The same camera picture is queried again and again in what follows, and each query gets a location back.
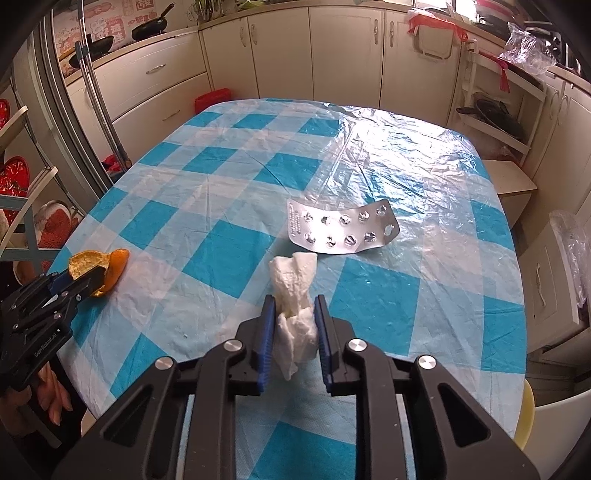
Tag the clear plastic bin liner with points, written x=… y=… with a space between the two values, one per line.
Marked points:
x=575 y=249

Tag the cream kitchen cabinet row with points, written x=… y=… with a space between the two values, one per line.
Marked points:
x=341 y=50

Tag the crumpled clear plastic bag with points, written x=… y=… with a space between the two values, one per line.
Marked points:
x=526 y=46

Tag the white pull-out bin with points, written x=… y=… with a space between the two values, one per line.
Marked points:
x=540 y=286

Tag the red ribbon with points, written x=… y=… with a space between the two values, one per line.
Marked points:
x=503 y=74

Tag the orange peel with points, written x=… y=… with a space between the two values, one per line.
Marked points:
x=115 y=267

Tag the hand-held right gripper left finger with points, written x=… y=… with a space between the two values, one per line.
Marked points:
x=268 y=341

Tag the grey metal door frame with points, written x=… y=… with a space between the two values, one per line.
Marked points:
x=55 y=115

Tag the white hanging cutting board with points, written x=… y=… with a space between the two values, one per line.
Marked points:
x=434 y=37

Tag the red plastic basket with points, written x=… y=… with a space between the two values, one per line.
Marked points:
x=212 y=101

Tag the black frying pan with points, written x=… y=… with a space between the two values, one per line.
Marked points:
x=99 y=46
x=147 y=30

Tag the white storage rack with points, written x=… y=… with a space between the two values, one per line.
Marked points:
x=531 y=115

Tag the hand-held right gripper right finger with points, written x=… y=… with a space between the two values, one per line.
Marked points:
x=322 y=341

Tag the blue checkered tablecloth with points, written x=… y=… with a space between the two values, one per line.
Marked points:
x=221 y=258

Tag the yellow stool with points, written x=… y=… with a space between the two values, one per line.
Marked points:
x=526 y=415

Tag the clear plastic sheet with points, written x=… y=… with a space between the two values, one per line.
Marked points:
x=415 y=175

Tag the wooden folding rack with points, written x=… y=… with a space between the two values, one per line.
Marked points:
x=14 y=123

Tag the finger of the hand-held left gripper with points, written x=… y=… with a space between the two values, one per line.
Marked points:
x=60 y=282
x=90 y=281

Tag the black pan with lid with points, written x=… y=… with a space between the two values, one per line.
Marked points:
x=496 y=115

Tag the white tissue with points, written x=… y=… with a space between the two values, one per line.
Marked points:
x=291 y=286

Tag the metal utensil holder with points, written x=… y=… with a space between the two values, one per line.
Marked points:
x=207 y=9

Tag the person's left hand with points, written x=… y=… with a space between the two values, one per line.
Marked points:
x=55 y=397

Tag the red fuzzy slipper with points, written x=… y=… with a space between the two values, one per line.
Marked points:
x=57 y=226

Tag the red heart decoration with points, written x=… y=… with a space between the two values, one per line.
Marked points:
x=14 y=177
x=3 y=115

